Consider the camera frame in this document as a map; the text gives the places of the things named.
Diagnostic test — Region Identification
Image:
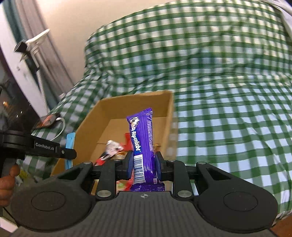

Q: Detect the small red white candy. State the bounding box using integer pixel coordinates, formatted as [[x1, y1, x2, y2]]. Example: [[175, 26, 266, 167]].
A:
[[94, 140, 125, 166]]

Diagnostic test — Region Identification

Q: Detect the purple Alpenliebe candy pack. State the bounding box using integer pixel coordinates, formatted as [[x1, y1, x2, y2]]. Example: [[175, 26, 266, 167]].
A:
[[127, 108, 165, 192]]

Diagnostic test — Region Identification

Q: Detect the small orange candy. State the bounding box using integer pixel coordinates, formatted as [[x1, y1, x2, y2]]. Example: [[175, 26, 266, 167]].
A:
[[153, 144, 161, 153]]

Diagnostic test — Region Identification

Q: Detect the red KitKat wrapper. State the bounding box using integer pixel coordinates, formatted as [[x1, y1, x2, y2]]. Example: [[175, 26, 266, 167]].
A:
[[124, 133, 134, 191]]

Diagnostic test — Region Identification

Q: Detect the person's left hand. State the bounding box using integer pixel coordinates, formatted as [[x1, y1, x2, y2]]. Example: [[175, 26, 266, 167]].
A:
[[0, 164, 20, 207]]

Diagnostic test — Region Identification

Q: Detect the beige green snack bar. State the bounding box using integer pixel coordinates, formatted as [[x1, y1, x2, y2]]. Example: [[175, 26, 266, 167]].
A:
[[116, 180, 132, 192]]

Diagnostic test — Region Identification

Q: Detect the black smartphone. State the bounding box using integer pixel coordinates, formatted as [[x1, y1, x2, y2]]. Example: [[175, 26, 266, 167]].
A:
[[33, 112, 60, 130]]

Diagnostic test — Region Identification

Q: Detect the brown cardboard box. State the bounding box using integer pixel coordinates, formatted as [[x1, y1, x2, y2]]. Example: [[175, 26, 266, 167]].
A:
[[51, 90, 176, 197]]

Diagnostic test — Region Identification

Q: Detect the green checkered sofa cover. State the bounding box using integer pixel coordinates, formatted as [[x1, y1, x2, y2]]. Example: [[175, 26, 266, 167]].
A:
[[33, 1, 291, 218]]

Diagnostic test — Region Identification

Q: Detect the grey curtain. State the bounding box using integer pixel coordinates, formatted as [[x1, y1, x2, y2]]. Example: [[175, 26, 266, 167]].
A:
[[3, 1, 74, 109]]

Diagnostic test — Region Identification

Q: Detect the white plastic sheet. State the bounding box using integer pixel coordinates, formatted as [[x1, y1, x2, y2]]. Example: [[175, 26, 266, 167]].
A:
[[267, 0, 292, 38]]

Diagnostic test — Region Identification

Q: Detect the white door frame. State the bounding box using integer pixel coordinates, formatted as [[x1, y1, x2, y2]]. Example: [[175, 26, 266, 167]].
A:
[[1, 5, 47, 117]]

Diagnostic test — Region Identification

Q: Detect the white wall hook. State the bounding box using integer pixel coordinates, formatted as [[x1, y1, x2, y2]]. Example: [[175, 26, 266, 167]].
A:
[[19, 29, 50, 61]]

